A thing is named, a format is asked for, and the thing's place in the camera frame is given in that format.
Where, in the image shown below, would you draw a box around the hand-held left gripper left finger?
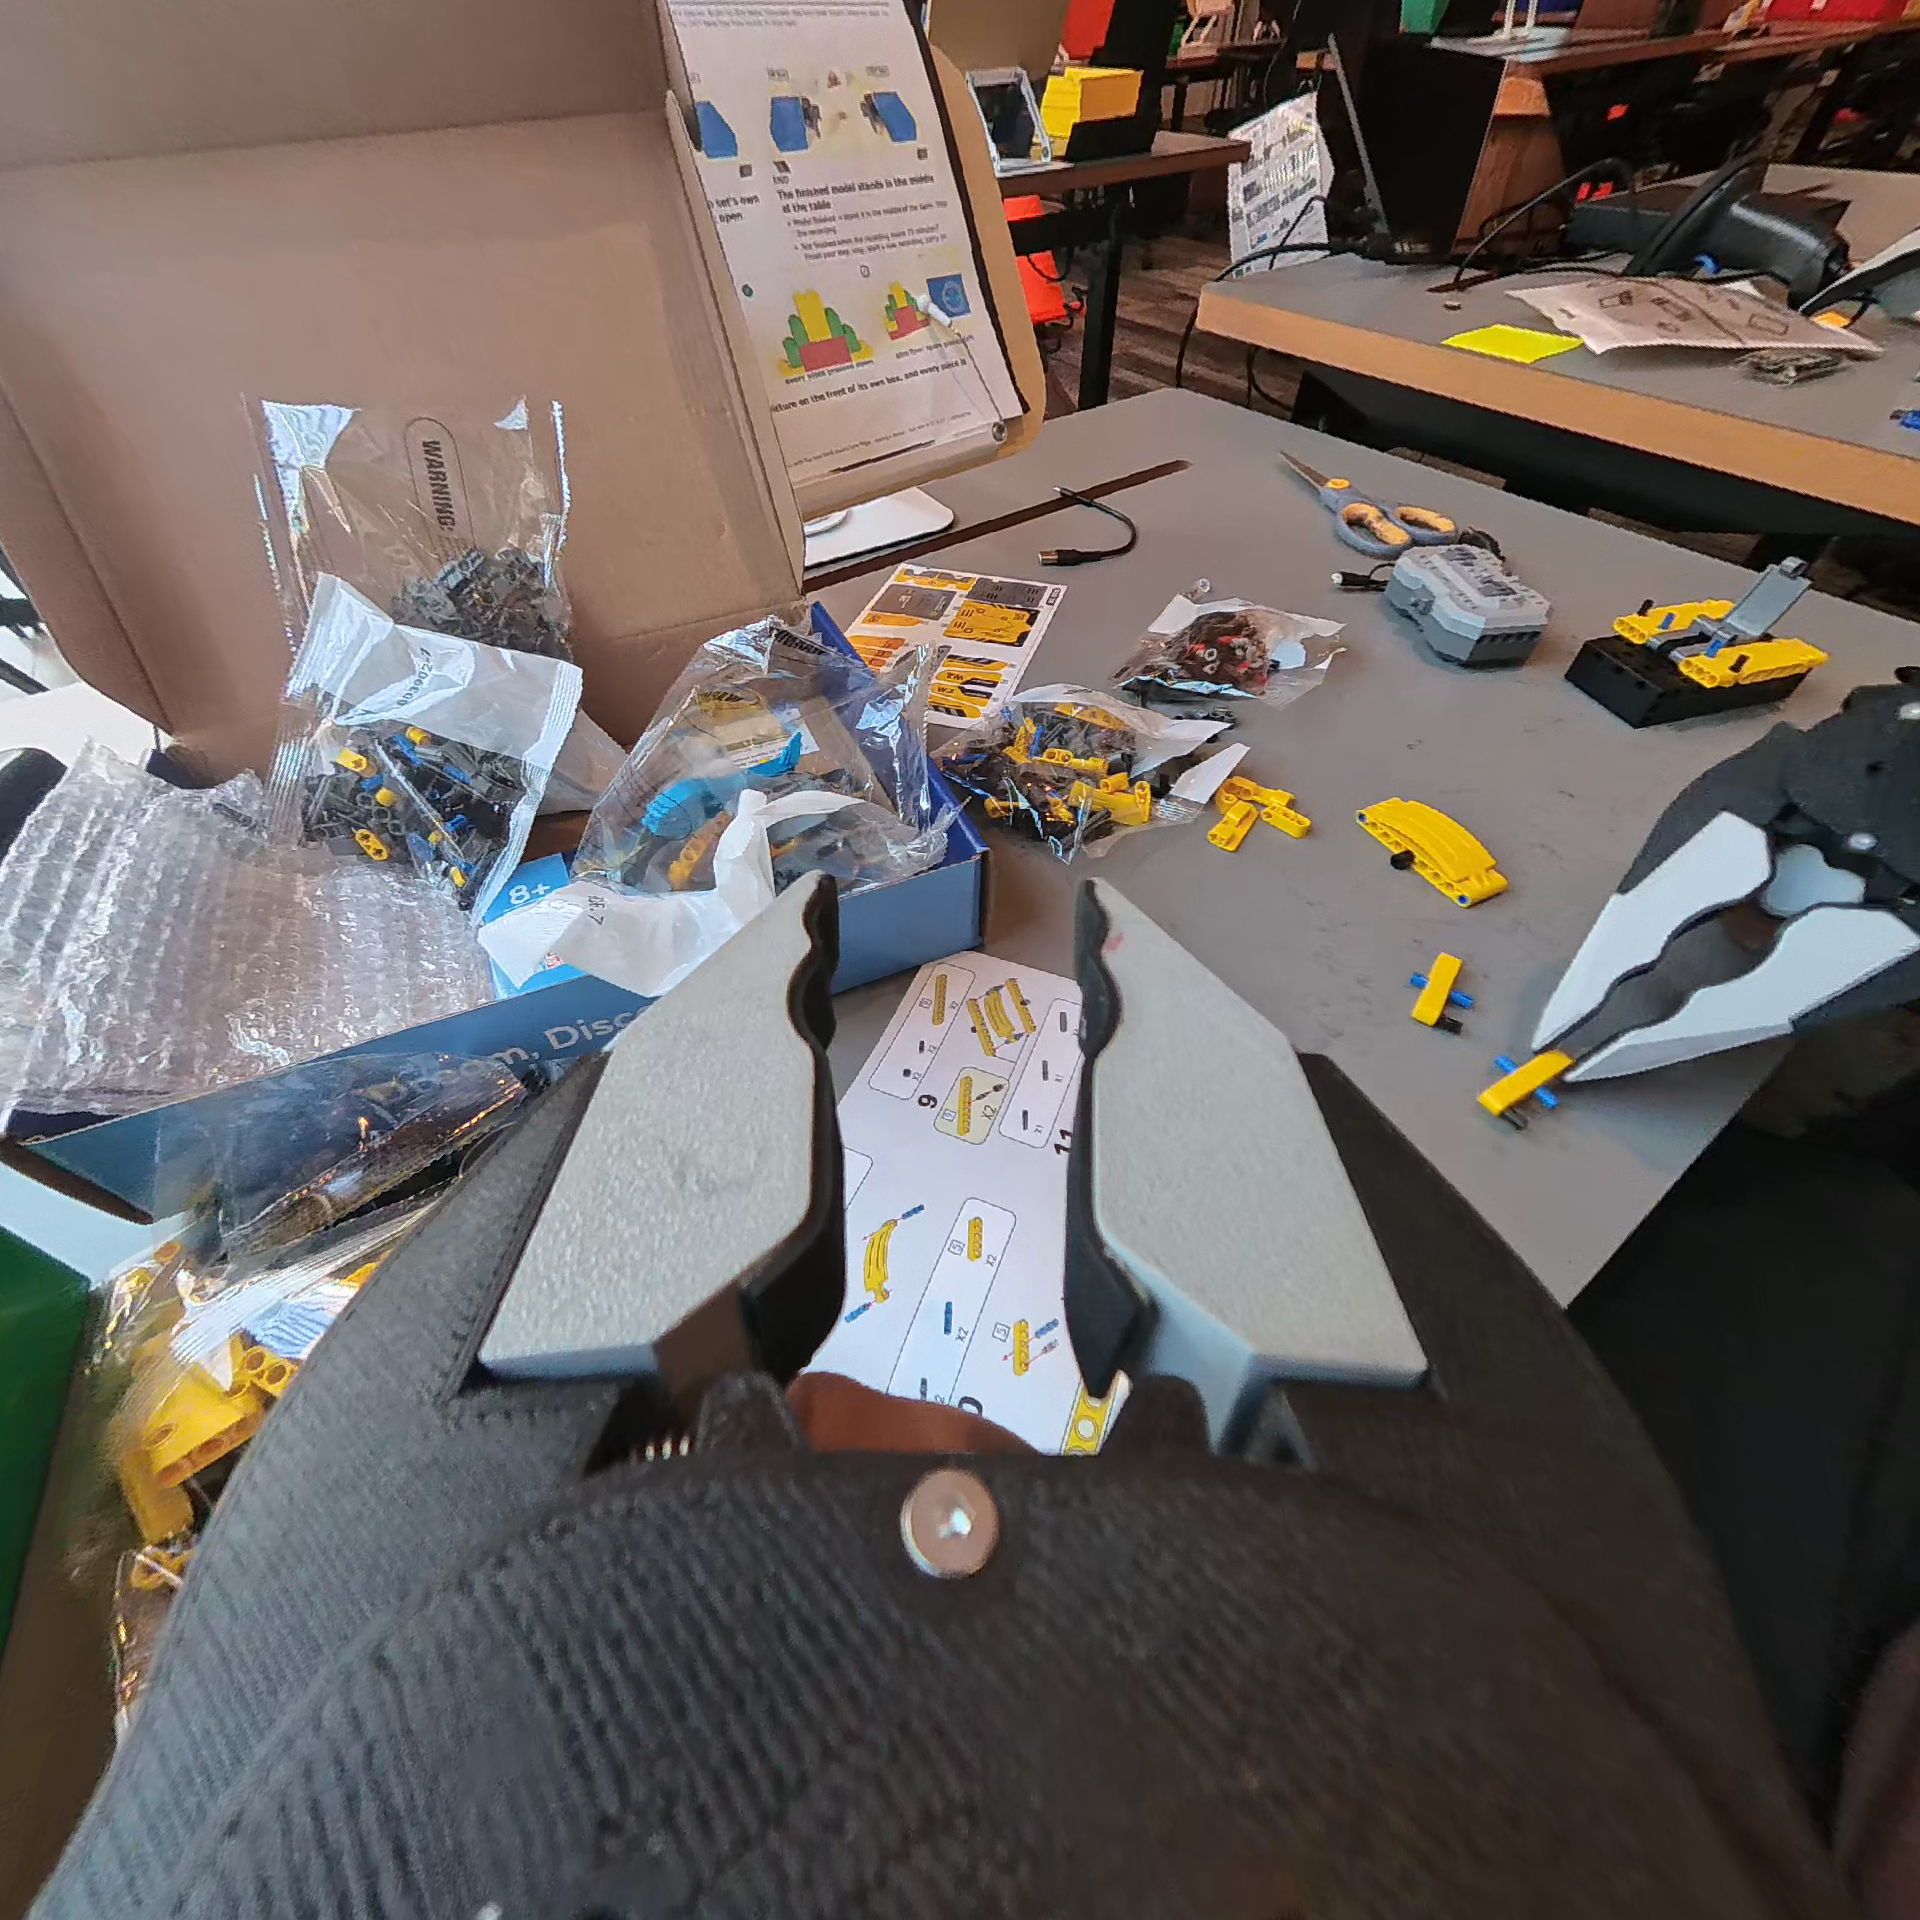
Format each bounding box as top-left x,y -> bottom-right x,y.
478,873 -> 846,1389

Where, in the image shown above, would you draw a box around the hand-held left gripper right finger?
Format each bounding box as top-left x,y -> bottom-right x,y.
1068,876 -> 1432,1455

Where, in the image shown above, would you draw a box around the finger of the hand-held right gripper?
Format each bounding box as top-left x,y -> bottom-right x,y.
1529,809 -> 1792,1051
1564,902 -> 1920,1086

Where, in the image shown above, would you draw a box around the large yellow panel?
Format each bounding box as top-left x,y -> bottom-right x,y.
1356,796 -> 1511,909

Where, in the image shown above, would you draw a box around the plastic bag of black parts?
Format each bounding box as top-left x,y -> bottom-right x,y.
1114,591 -> 1346,705

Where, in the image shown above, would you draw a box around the grey desk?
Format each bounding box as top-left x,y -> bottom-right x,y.
0,385 -> 1920,1651

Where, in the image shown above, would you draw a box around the person's left hand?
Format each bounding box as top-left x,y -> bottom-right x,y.
785,1369 -> 1036,1458

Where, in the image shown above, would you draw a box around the partly built robot model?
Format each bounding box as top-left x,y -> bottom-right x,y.
1564,558 -> 1831,731

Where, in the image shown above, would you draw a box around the open instruction booklet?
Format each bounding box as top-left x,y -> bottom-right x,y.
816,948 -> 1134,1458

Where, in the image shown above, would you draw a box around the person's legs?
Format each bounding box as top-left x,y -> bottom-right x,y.
1565,1035 -> 1920,1876

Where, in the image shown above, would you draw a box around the grey holed block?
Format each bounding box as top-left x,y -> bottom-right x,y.
1381,543 -> 1554,668

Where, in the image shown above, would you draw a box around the dark blue kit box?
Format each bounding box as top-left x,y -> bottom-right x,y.
0,0 -> 995,1223

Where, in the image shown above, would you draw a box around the plastic bag with blue parts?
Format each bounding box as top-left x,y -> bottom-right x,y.
478,611 -> 969,1003

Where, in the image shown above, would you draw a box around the plastic bag of yellow parts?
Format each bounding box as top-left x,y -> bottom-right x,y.
938,682 -> 1246,862

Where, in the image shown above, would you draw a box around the background grey table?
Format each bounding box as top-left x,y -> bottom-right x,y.
1194,162 -> 1920,533

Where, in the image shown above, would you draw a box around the white printed sheet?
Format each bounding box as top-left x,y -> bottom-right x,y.
1505,275 -> 1882,362

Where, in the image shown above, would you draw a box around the plastic bag of large parts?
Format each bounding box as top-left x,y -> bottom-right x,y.
84,1048 -> 549,1665

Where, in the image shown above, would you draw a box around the plastic bag of mixed small parts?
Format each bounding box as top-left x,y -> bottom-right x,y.
266,573 -> 591,911

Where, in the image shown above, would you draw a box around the bubble wrap sheet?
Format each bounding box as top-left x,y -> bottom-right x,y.
0,741 -> 499,1121

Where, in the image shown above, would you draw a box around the yellow and grey sticker sheet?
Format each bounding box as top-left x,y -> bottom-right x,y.
844,563 -> 1071,723

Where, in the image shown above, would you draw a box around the green bin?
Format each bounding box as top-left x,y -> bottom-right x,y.
0,1225 -> 95,1642

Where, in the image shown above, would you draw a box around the plastic bag of dark grey parts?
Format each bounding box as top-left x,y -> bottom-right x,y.
246,395 -> 579,662

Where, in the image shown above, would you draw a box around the white printed sign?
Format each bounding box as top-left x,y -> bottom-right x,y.
1226,95 -> 1335,259

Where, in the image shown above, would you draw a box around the orange traffic cone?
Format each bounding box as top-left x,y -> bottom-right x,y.
1002,193 -> 1084,355

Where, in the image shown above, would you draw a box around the poster display board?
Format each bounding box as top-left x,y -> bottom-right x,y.
659,0 -> 1049,521

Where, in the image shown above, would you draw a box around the grey orange-handled scissors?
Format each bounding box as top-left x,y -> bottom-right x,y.
1279,449 -> 1505,553

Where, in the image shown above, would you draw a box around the black device with cables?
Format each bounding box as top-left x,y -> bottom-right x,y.
1565,156 -> 1858,308

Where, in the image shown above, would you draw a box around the black cable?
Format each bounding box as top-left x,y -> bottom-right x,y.
1041,483 -> 1141,569

